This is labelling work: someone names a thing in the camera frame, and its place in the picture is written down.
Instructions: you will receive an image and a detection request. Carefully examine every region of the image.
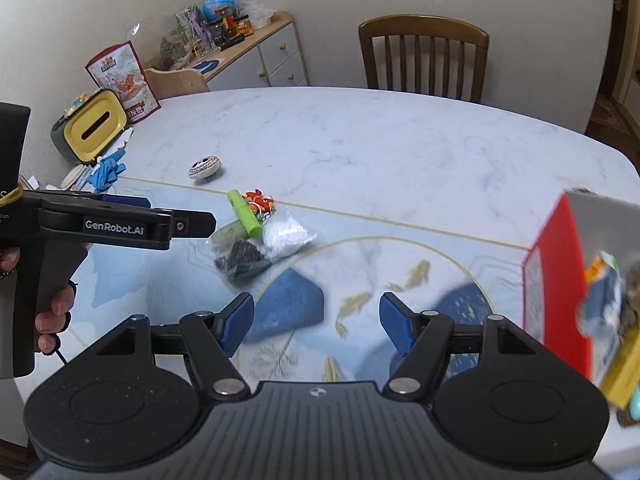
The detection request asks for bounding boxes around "blue rubber glove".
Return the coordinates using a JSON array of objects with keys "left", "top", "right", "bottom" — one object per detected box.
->
[{"left": 88, "top": 148, "right": 126, "bottom": 193}]

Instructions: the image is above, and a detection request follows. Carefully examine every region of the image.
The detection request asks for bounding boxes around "red dragon toy figure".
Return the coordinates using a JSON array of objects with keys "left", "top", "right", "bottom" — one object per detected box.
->
[{"left": 243, "top": 188, "right": 276, "bottom": 218}]

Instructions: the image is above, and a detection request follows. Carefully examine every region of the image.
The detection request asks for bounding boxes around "blue globe toy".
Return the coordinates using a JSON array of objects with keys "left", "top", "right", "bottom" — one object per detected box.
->
[{"left": 202, "top": 0, "right": 236, "bottom": 22}]

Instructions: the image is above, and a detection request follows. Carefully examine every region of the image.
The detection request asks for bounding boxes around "red white snack bag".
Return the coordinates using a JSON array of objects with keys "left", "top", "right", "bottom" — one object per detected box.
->
[{"left": 86, "top": 41, "right": 160, "bottom": 124}]

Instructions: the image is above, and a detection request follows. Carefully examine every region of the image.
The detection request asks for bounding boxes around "black beads plastic bag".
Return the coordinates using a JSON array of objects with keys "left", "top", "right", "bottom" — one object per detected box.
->
[{"left": 208, "top": 220, "right": 272, "bottom": 282}]

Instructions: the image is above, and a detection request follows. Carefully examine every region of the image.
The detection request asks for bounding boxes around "white wooden cabinet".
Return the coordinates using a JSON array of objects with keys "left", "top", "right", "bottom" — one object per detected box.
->
[{"left": 199, "top": 11, "right": 309, "bottom": 91}]

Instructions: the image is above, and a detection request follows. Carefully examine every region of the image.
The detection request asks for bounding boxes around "yellow green tissue box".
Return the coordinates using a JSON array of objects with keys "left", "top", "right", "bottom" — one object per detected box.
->
[{"left": 50, "top": 89, "right": 128, "bottom": 164}]

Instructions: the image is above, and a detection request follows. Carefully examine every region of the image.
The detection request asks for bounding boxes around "blue patterned table mat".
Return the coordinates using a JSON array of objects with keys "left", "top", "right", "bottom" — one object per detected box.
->
[{"left": 63, "top": 204, "right": 525, "bottom": 386}]

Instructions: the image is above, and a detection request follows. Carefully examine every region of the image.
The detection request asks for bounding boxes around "small wooden child chair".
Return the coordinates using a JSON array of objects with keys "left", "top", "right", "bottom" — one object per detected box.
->
[{"left": 144, "top": 68, "right": 209, "bottom": 100}]

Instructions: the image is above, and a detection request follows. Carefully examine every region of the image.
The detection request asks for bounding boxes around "person's left hand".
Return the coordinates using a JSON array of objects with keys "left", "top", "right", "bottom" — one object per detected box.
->
[{"left": 0, "top": 246, "right": 79, "bottom": 356}]

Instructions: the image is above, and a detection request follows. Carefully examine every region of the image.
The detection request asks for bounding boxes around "white beads plastic bag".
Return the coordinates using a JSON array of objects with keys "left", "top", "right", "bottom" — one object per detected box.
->
[{"left": 262, "top": 209, "right": 317, "bottom": 262}]

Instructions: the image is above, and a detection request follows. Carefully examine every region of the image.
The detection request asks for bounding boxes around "brown wooden chair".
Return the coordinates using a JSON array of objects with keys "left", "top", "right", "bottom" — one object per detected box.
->
[{"left": 358, "top": 14, "right": 490, "bottom": 104}]

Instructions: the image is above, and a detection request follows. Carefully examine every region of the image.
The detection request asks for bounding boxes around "red white cardboard box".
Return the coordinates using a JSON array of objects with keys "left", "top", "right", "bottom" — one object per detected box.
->
[{"left": 523, "top": 191, "right": 639, "bottom": 387}]

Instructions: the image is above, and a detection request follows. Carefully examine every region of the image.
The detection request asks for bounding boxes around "teal egg-shaped sharpener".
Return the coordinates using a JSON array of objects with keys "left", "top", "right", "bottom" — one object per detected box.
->
[{"left": 627, "top": 387, "right": 640, "bottom": 422}]

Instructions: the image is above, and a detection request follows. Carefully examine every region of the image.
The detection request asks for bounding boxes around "yellow rectangular box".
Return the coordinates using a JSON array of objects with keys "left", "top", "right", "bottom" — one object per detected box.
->
[{"left": 599, "top": 328, "right": 639, "bottom": 410}]

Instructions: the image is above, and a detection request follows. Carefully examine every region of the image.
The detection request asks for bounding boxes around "green cylindrical tube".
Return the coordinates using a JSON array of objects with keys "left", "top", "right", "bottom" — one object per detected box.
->
[{"left": 227, "top": 190, "right": 262, "bottom": 238}]

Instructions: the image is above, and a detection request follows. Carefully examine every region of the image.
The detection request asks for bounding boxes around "blue white tissue pack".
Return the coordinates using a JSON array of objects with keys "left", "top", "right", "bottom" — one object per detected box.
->
[{"left": 576, "top": 252, "right": 623, "bottom": 382}]

